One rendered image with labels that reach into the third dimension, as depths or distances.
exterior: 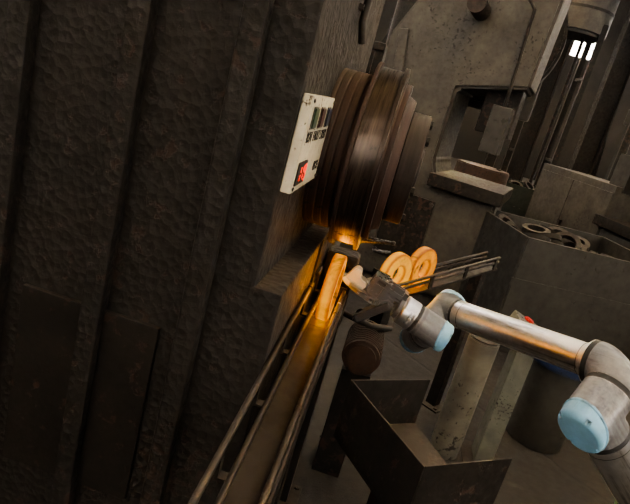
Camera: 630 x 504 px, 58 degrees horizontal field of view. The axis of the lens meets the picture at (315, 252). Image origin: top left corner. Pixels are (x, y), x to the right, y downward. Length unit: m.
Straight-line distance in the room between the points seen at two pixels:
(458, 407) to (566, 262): 1.60
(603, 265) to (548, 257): 0.35
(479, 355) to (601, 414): 0.87
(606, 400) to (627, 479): 0.21
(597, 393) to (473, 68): 2.98
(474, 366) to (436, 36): 2.57
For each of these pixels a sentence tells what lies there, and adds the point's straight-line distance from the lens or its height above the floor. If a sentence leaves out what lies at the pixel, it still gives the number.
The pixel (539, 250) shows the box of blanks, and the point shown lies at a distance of 3.60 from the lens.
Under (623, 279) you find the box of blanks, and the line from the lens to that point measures 3.93.
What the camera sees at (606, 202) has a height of 0.95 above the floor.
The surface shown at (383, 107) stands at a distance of 1.30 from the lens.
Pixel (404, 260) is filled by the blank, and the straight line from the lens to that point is 2.02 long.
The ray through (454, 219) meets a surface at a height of 0.61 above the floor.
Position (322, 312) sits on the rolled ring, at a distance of 1.51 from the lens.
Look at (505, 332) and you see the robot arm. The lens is 1.71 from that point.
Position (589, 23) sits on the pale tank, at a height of 3.15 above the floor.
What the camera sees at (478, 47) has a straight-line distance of 4.16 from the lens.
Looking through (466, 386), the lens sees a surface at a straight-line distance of 2.32.
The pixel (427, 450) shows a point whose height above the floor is 0.60.
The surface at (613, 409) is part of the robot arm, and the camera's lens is 1.49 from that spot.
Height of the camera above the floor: 1.26
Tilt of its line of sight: 16 degrees down
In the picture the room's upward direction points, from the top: 15 degrees clockwise
